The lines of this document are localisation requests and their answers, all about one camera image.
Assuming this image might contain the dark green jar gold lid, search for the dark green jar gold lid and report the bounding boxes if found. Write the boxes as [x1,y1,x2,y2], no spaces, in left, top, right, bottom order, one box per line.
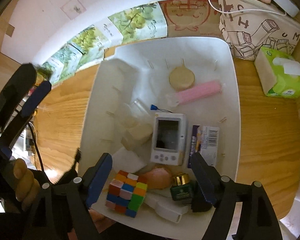
[170,173,193,201]

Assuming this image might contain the colourful rubik's cube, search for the colourful rubik's cube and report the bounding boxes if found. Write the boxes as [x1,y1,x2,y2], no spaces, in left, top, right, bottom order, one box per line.
[105,170,148,218]

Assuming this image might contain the clear box with label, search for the clear box with label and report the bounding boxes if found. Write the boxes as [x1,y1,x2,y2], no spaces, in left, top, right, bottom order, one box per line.
[187,125,219,168]

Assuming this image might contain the white power adapter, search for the white power adapter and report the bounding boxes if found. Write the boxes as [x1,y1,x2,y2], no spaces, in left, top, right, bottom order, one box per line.
[112,147,147,173]

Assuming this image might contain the pink oval pouch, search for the pink oval pouch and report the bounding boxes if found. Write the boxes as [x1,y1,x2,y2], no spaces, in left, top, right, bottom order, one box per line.
[141,166,172,190]

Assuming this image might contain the white handheld game console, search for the white handheld game console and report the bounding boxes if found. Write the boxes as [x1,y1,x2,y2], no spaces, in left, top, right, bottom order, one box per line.
[150,105,187,166]

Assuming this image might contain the beige soap block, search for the beige soap block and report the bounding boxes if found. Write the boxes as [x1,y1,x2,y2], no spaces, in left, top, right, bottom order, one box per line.
[121,124,153,151]

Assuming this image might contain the white plastic bin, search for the white plastic bin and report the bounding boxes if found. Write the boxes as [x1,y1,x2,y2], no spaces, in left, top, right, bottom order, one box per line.
[78,36,242,240]

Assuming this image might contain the small clear sticker box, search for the small clear sticker box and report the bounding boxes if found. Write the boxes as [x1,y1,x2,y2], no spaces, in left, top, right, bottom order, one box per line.
[117,98,153,128]

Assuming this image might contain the pink tube pack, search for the pink tube pack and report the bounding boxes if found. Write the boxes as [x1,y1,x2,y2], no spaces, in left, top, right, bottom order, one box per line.
[166,80,223,107]

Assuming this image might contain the round beige zip case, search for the round beige zip case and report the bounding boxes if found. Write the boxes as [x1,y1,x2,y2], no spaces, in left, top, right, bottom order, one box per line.
[169,66,195,91]

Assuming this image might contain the person's left hand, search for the person's left hand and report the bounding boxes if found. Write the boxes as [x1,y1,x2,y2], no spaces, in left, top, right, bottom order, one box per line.
[13,159,41,211]

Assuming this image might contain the green tissue pack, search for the green tissue pack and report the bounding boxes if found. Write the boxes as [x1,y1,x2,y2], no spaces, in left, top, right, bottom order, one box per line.
[254,47,300,99]

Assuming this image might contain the green grape cardboard sheet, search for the green grape cardboard sheet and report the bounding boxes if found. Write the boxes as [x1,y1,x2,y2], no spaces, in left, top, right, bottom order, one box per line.
[38,2,167,85]

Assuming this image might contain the printed canvas bag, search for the printed canvas bag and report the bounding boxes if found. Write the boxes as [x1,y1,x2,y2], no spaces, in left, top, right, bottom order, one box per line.
[218,0,300,61]

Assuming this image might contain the brown cartoon cardboard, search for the brown cartoon cardboard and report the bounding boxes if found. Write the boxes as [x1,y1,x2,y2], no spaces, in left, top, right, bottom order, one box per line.
[159,0,223,38]

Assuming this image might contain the black cable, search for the black cable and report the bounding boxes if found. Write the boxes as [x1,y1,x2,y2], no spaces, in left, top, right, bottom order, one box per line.
[27,122,46,173]

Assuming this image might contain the pink square wall sticker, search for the pink square wall sticker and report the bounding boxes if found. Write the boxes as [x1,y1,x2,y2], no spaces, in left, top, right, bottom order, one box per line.
[61,0,86,20]

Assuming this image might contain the white charger with cable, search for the white charger with cable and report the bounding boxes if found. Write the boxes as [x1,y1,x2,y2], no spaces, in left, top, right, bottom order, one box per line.
[208,0,299,17]

